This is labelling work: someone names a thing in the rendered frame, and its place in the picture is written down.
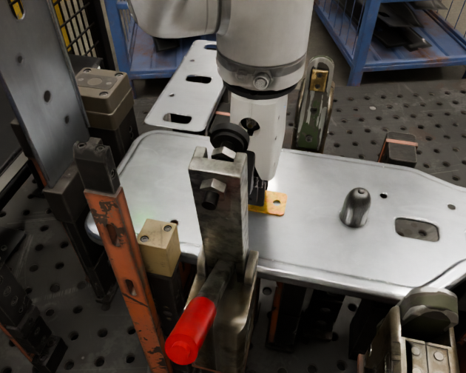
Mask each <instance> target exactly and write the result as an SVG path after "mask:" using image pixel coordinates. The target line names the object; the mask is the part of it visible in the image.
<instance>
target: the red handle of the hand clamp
mask: <svg viewBox="0 0 466 373"><path fill-rule="evenodd" d="M234 269H236V265H235V262H231V261H224V260H220V259H217V263H216V264H215V267H214V268H213V270H212V271H211V273H210V275H209V276H208V278H207V279H206V282H205V283H204V285H203V286H202V288H201V290H200V291H199V293H198V294H197V297H196V298H193V299H192V300H191V301H190V302H189V305H188V306H187V307H186V309H185V311H184V312H183V314H182V315H181V317H180V319H179V321H178V322H177V323H176V325H175V327H174V329H173V330H172V332H171V333H170V335H169V336H168V338H167V339H166V342H165V345H164V348H165V352H166V355H167V356H168V358H169V359H170V360H171V361H172V362H174V363H176V364H179V365H188V364H190V363H193V362H194V361H195V360H196V358H197V356H198V354H199V351H200V349H201V347H202V345H203V342H204V340H205V339H206V336H207V334H208V332H209V330H210V328H211V326H212V323H213V321H214V319H215V317H216V314H217V310H216V308H217V305H218V304H219V302H220V299H221V297H222V295H223V293H224V291H225V289H226V287H227V285H228V282H229V280H230V278H231V276H232V274H233V272H234Z"/></svg>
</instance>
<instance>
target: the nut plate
mask: <svg viewBox="0 0 466 373"><path fill-rule="evenodd" d="M287 198H288V196H287V194H285V193H281V192H273V191H268V190H266V191H265V200H264V205H263V206H255V205H251V204H248V211H252V212H260V213H265V214H269V215H277V216H283V215H284V213H285V209H286V202H287ZM275 201H278V202H280V205H279V206H275V205H274V204H273V203H274V202H275Z"/></svg>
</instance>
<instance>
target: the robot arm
mask: <svg viewBox="0 0 466 373"><path fill-rule="evenodd" d="M126 1H127V5H128V8H129V10H130V13H131V16H132V17H133V19H134V20H135V22H136V23H137V25H138V26H139V27H140V28H141V29H142V30H143V31H144V32H145V33H147V34H149V35H151V36H154V37H158V38H187V37H192V36H201V35H208V34H213V33H216V42H217V56H216V57H215V59H216V65H217V71H218V74H219V76H220V77H221V78H222V81H223V84H224V86H225V87H226V88H227V89H228V90H229V91H231V92H232V96H231V109H230V123H233V124H237V125H239V126H240V127H242V128H243V129H244V130H245V131H246V132H247V133H248V134H249V138H250V141H249V146H248V149H247V150H246V151H245V152H244V153H246V154H247V167H248V204H251V205H255V206H263V205H264V200H265V191H266V190H267V189H268V186H269V181H270V180H271V179H272V178H273V177H274V176H275V173H276V170H277V165H278V161H279V158H280V152H281V149H282V145H283V139H284V135H285V128H286V109H287V100H288V94H289V93H290V92H291V91H292V90H294V89H295V87H296V86H297V84H298V81H299V80H300V79H301V78H302V77H303V73H304V69H305V59H306V53H307V47H308V37H309V31H310V26H311V16H312V10H313V5H314V0H126Z"/></svg>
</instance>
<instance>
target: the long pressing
mask: <svg viewBox="0 0 466 373"><path fill-rule="evenodd" d="M196 146H201V147H206V148H207V154H208V158H211V159H212V157H211V154H212V151H213V149H214V147H213V146H212V144H211V143H210V137H209V136H203V135H194V134H189V133H183V132H174V131H169V130H152V131H149V132H145V133H144V134H142V135H140V136H138V137H137V138H136V139H135V140H134V141H133V143H132V145H131V146H130V148H129V149H128V151H127V152H126V154H125V156H124V157H123V159H122V160H121V162H120V164H119V165H118V167H117V173H118V177H119V181H120V183H121V185H120V187H123V189H124V194H125V197H126V202H127V205H128V208H129V213H130V216H131V219H132V223H133V226H134V230H135V234H136V238H137V237H138V235H139V233H140V231H141V229H142V227H143V225H144V223H145V221H146V219H147V218H149V219H154V220H158V221H165V222H170V223H171V222H172V221H177V222H178V225H177V228H178V237H179V242H180V251H181V254H182V258H181V260H180V262H183V263H190V264H194V265H197V258H198V255H199V251H200V248H201V246H202V243H203V242H202V237H201V233H200V227H199V223H198V219H197V213H196V209H195V202H194V198H193V194H192V187H191V183H190V179H189V172H188V167H189V164H190V161H191V159H192V156H193V154H194V151H195V148H196ZM356 187H362V188H364V189H366V190H368V192H369V193H370V195H371V208H370V211H369V213H368V217H367V219H366V222H365V224H364V225H363V226H361V227H357V228H353V227H349V226H347V225H345V224H344V223H343V222H342V221H341V219H340V213H341V210H342V205H343V203H344V200H345V197H346V195H347V194H348V193H349V192H350V191H351V190H352V189H353V188H356ZM267 190H268V191H273V192H281V193H285V194H287V196H288V198H287V202H286V209H285V213H284V215H283V216H277V215H269V214H265V213H260V212H252V211H248V232H249V252H250V250H253V251H258V253H259V254H258V263H257V269H256V270H257V278H262V279H266V280H273V281H277V282H281V283H287V284H291V285H295V286H302V287H306V288H310V289H317V290H321V291H325V292H331V293H335V294H339V295H346V296H350V297H354V298H361V299H365V300H371V301H375V302H379V303H386V304H390V305H394V306H395V305H397V304H398V302H400V301H401V299H403V298H404V296H406V294H407V293H408V292H409V291H410V290H411V289H414V288H417V287H420V286H421V287H424V286H429V287H437V288H442V289H446V290H449V291H452V290H454V289H455V288H456V287H457V286H459V285H460V284H462V283H463V282H465V281H466V188H464V187H460V186H457V185H454V184H450V183H448V182H447V181H443V180H441V179H439V178H436V177H434V176H432V175H429V174H427V173H425V172H422V171H420V170H417V169H414V168H411V167H404V166H400V165H394V164H385V163H380V162H375V161H366V160H360V159H355V158H346V157H340V156H335V155H326V154H321V153H315V152H306V151H301V150H296V149H287V148H282V149H281V152H280V158H279V161H278V165H277V170H276V173H275V176H274V177H273V178H272V179H271V180H270V181H269V186H268V189H267ZM381 194H385V195H387V198H381V197H380V195H381ZM449 204H450V205H453V206H455V209H449V208H448V205H449ZM398 219H404V220H409V221H417V222H422V223H427V224H432V225H433V226H435V227H436V229H437V234H438V241H435V242H432V241H424V240H420V239H415V238H407V237H403V236H401V235H399V234H398V233H397V232H396V226H395V221H396V220H398Z"/></svg>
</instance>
